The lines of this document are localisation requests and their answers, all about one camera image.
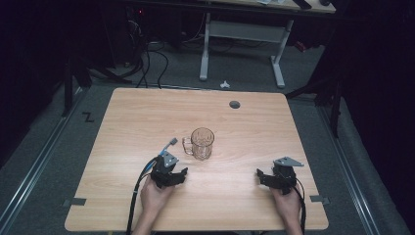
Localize black metal stand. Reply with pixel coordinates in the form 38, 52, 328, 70
61, 57, 93, 118
285, 72, 345, 139

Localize white-framed wooden desk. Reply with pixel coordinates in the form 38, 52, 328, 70
199, 0, 337, 89

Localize blue and grey toothbrush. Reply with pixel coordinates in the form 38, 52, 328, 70
146, 137, 179, 171

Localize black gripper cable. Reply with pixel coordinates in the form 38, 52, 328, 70
292, 183, 308, 235
125, 156, 159, 235

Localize grey tape strip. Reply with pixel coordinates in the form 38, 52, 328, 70
309, 194, 331, 206
62, 197, 88, 209

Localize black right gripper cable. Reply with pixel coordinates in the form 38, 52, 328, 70
292, 183, 308, 235

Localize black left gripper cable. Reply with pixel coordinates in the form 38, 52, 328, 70
125, 156, 159, 235

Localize person's right hand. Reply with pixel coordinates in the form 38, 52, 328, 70
269, 187, 303, 223

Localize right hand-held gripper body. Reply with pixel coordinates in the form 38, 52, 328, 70
272, 156, 304, 196

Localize metal floor rail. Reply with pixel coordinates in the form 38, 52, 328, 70
0, 87, 87, 235
317, 105, 382, 235

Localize black floor cables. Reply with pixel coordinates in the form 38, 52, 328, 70
123, 19, 170, 90

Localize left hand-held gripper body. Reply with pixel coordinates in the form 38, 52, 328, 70
150, 151, 180, 189

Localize person's left hand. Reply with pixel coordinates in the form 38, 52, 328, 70
140, 176, 176, 216

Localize clear glass mug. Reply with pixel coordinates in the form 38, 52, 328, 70
181, 126, 215, 162

